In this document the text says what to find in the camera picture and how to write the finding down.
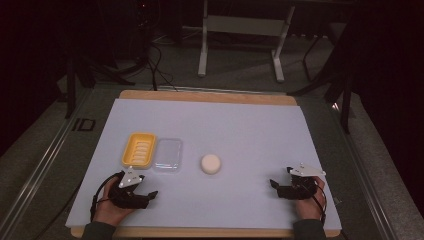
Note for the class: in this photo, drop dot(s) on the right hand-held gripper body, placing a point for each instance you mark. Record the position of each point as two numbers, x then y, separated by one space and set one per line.
301 186

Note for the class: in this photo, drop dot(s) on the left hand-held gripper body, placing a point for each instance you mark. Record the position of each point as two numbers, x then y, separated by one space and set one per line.
130 179

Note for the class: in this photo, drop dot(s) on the person's right hand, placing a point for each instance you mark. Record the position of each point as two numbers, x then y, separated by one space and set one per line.
311 205

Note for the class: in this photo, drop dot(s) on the person's left hand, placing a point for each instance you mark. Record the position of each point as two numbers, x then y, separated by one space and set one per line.
107 208

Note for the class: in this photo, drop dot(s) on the yellow soap dish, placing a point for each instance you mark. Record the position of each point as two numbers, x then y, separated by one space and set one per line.
139 150

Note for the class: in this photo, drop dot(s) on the clear plastic container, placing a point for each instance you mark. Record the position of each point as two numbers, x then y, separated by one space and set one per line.
168 155

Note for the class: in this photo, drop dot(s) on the round white soap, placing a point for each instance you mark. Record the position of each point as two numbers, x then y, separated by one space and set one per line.
210 164

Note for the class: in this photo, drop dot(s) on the white foam mat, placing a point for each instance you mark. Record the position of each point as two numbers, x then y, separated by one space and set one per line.
233 133

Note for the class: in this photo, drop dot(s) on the black metal stand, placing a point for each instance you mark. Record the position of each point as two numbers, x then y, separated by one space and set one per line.
71 83
345 100

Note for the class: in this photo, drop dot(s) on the wooden table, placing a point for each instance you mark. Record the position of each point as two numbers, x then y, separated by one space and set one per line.
206 97

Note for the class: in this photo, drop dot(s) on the white metal stand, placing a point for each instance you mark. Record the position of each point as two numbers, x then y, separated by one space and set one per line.
245 25

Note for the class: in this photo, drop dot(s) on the metal floor rail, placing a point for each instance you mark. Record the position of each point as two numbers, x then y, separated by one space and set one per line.
36 173
363 173

